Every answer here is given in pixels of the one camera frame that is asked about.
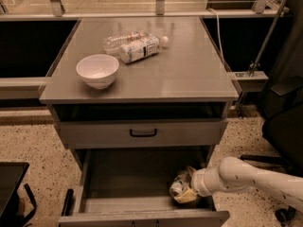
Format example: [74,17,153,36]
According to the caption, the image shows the open grey middle drawer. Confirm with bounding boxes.
[59,147,229,227]

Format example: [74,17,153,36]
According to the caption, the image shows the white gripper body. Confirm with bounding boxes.
[191,167,225,197]

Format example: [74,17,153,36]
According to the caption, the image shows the grey metal drawer cabinet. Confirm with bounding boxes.
[38,15,241,227]

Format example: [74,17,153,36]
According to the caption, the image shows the white cable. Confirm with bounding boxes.
[206,7,225,64]

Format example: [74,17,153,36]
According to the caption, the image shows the clear empty plastic bottle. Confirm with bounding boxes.
[103,30,147,55]

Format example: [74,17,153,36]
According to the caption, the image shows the black office chair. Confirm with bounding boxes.
[240,0,303,227]

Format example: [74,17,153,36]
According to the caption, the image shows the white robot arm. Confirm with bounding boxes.
[169,157,303,212]

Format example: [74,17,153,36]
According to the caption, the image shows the metal rod with clamp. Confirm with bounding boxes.
[246,0,288,77]

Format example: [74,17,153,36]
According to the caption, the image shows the white labelled plastic bottle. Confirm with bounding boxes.
[119,35,169,63]

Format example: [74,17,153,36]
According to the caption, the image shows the black side table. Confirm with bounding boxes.
[0,162,37,227]

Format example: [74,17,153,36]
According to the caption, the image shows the white ceramic bowl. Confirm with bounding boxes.
[76,54,119,89]

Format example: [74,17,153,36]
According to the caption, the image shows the closed grey top drawer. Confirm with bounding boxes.
[59,119,227,149]

